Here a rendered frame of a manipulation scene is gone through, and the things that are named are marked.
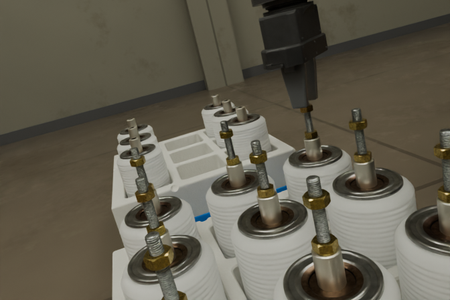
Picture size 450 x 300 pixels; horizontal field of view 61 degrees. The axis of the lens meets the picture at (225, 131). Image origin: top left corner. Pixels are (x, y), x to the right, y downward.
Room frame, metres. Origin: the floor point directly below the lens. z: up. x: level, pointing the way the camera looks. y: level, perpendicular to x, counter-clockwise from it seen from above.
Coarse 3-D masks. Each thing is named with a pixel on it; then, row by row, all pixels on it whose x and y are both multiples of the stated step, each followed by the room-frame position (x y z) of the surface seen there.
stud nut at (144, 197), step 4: (152, 188) 0.34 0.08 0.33; (136, 192) 0.34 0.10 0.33; (144, 192) 0.33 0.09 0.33; (148, 192) 0.33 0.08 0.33; (152, 192) 0.34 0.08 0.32; (136, 196) 0.33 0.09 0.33; (140, 196) 0.33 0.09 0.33; (144, 196) 0.33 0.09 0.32; (148, 196) 0.33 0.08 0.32; (152, 196) 0.34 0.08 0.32; (140, 200) 0.33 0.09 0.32; (144, 200) 0.33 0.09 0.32; (148, 200) 0.33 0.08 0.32
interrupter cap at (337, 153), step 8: (296, 152) 0.53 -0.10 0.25; (304, 152) 0.53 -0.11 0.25; (328, 152) 0.51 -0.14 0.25; (336, 152) 0.50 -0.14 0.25; (296, 160) 0.50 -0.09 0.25; (304, 160) 0.51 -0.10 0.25; (312, 160) 0.50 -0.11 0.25; (320, 160) 0.49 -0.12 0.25; (328, 160) 0.48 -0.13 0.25; (336, 160) 0.48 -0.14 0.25
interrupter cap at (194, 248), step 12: (180, 240) 0.36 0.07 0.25; (192, 240) 0.36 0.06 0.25; (144, 252) 0.36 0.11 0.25; (180, 252) 0.34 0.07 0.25; (192, 252) 0.34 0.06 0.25; (132, 264) 0.34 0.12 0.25; (144, 264) 0.34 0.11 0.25; (180, 264) 0.32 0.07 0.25; (192, 264) 0.32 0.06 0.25; (132, 276) 0.32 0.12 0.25; (144, 276) 0.32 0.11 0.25; (156, 276) 0.31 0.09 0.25
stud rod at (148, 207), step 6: (138, 180) 0.34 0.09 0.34; (144, 180) 0.34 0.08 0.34; (138, 186) 0.34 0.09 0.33; (144, 186) 0.34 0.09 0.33; (144, 204) 0.34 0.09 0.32; (150, 204) 0.34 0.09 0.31; (150, 210) 0.34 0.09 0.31; (150, 216) 0.34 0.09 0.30; (156, 216) 0.34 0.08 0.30; (150, 222) 0.34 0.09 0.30; (156, 222) 0.34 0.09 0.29
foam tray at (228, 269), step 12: (204, 228) 0.51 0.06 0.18; (204, 240) 0.48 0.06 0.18; (216, 240) 0.52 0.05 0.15; (120, 252) 0.50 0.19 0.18; (216, 252) 0.44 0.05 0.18; (120, 264) 0.47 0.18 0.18; (228, 264) 0.41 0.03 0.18; (120, 276) 0.44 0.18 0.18; (228, 276) 0.39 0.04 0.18; (240, 276) 0.41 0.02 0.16; (396, 276) 0.32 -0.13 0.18; (120, 288) 0.42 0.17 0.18; (228, 288) 0.37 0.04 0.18; (240, 288) 0.36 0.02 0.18
